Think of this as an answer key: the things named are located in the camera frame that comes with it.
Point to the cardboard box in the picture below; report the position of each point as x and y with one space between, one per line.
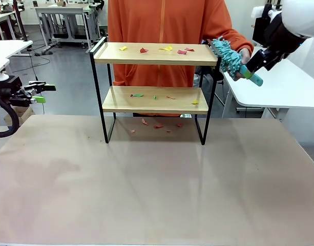
21 114

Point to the teal microfiber duster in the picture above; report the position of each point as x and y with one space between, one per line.
229 59

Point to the large white curved desk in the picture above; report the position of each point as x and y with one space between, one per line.
274 92

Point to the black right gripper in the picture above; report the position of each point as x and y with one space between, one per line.
282 38

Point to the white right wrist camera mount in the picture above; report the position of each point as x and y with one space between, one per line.
264 10

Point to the white desk with dark legs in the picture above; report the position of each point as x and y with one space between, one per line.
0 16

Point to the person's left forearm orange sleeve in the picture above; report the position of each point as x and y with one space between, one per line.
240 41

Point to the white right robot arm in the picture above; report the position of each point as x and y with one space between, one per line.
300 15

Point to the two-tier wooden shelf black frame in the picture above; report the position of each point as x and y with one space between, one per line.
151 103

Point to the black metal pole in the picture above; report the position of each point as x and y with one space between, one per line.
19 20

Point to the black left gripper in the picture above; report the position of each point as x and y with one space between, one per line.
10 92

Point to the person's left hand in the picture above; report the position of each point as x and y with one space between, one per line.
244 56

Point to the person in orange hoodie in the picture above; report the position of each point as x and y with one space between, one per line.
159 20

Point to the small printed card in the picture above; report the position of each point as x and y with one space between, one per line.
186 115

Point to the grey metal workbench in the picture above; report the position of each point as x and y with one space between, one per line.
59 10

